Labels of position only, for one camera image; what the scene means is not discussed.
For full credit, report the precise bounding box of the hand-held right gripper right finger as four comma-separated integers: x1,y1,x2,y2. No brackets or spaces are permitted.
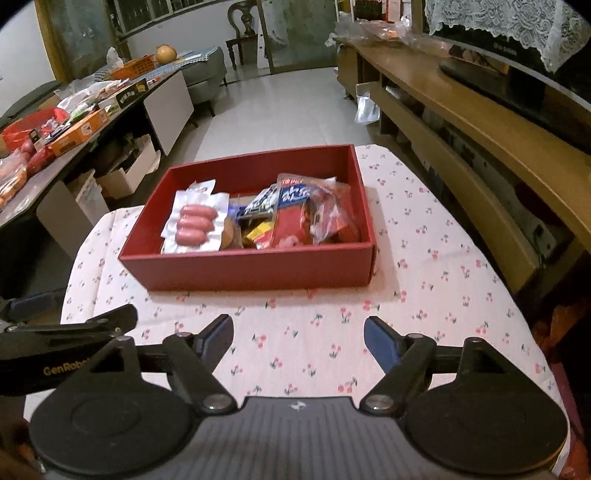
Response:
360,315,529,415

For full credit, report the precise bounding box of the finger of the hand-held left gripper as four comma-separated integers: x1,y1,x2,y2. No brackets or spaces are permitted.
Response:
0,304,139,346
0,290,64,325

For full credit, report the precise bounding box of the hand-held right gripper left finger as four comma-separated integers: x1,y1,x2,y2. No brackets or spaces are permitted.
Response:
65,314,238,415

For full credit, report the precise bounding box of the red cardboard box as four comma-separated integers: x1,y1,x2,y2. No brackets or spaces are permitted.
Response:
119,144,377,292

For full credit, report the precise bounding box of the steamed cake packet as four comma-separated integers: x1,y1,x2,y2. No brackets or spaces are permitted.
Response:
221,217,245,250

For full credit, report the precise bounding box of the red yellow snack packet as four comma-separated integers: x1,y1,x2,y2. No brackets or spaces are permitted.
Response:
245,220,278,250

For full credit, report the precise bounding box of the clear pink sausage packet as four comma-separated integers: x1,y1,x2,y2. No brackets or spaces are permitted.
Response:
161,191,230,254

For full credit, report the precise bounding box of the clear red cartoon packet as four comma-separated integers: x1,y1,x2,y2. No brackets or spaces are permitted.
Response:
309,178,362,245

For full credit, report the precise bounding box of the red packet with blue label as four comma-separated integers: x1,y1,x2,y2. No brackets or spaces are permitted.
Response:
272,173,318,247

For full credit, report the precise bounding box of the cherry print blanket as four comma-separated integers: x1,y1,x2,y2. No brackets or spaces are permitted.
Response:
60,144,557,416

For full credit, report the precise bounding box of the dark side table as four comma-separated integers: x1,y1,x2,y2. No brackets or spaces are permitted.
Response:
0,69,185,287

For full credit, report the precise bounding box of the white black noodle packet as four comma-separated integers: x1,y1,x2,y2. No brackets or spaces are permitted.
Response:
242,187,280,217

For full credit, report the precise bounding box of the open cardboard box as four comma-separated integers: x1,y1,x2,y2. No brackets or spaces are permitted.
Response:
95,134,162,199

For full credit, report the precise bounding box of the orange flat box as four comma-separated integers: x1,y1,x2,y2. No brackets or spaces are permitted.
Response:
46,108,109,158

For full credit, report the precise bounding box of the orange plastic bag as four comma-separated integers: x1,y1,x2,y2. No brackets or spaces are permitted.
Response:
531,302,591,370

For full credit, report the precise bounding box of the black box with yellow print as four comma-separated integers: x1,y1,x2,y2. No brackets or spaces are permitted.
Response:
99,78,148,112

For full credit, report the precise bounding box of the clear plastic bag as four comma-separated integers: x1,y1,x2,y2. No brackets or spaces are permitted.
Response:
355,92,382,124

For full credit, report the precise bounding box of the white cabinet door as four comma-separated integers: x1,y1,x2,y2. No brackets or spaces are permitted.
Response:
144,71,195,155

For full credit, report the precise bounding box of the wooden media bench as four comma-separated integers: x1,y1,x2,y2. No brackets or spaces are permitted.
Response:
335,37,591,296

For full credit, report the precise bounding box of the orange plastic crate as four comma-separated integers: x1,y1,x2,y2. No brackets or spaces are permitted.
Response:
108,54,158,80

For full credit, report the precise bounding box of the grey sofa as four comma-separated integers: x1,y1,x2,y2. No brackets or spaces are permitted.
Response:
178,46,228,116

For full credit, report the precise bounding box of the black television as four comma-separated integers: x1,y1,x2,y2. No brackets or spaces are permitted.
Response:
438,28,591,153

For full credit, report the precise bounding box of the pile of clear plastic wrap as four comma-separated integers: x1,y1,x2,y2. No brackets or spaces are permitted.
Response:
325,18,444,51

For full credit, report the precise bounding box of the wooden chair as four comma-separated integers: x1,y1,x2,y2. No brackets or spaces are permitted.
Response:
225,0,260,70

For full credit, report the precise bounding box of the white lace cloth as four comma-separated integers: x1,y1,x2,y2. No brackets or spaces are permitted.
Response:
424,0,586,72

